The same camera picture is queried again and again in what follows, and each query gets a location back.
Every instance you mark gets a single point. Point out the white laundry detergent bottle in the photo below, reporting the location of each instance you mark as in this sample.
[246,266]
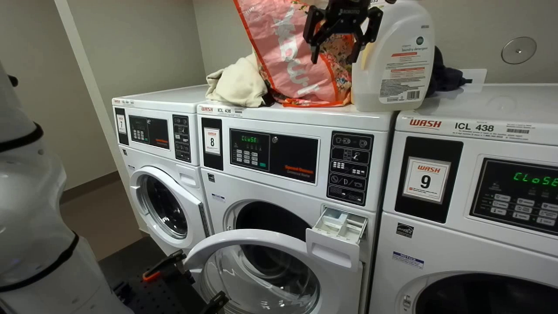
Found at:
[398,70]

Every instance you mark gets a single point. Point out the pink floral tote bag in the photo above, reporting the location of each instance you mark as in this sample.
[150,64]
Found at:
[290,58]

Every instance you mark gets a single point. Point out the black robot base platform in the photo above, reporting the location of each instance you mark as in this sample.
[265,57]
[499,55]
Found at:
[133,290]

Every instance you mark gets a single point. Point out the white washing machine number 8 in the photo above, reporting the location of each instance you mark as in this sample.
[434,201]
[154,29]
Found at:
[279,186]

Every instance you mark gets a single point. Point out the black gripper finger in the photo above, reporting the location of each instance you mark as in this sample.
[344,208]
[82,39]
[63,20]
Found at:
[319,29]
[366,29]

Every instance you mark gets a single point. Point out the white wall outlet plate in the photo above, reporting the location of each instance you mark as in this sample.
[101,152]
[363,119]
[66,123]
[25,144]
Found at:
[478,79]

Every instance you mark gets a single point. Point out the number 8 card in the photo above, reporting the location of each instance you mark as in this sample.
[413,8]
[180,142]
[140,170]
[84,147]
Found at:
[211,142]

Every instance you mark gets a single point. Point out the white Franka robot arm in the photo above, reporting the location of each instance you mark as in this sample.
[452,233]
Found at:
[40,233]

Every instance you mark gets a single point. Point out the black orange clamp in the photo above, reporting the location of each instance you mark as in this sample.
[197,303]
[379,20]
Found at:
[166,269]

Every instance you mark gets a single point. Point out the number 9 card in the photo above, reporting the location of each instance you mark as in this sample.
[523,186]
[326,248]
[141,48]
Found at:
[426,180]

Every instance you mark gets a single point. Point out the round wall plate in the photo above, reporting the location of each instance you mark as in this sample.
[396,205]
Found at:
[518,51]

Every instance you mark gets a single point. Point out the white washing machine number 7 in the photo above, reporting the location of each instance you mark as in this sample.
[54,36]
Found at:
[157,151]

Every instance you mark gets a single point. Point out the dark navy garment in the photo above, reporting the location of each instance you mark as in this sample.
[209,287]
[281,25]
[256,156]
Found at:
[445,76]

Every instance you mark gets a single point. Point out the washer 7 round door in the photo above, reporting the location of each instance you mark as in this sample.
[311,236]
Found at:
[168,233]

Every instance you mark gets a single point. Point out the white washing machine number 9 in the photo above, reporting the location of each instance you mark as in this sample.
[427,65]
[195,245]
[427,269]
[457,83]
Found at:
[464,245]

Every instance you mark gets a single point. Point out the white soap drawer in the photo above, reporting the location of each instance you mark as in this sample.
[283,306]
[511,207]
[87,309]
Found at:
[337,238]

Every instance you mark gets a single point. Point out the beige cloth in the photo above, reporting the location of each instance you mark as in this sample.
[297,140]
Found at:
[236,84]

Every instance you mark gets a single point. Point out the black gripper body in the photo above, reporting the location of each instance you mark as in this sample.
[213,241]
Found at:
[349,8]

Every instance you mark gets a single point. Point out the washer 8 round door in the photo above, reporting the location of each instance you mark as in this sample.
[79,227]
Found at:
[232,245]

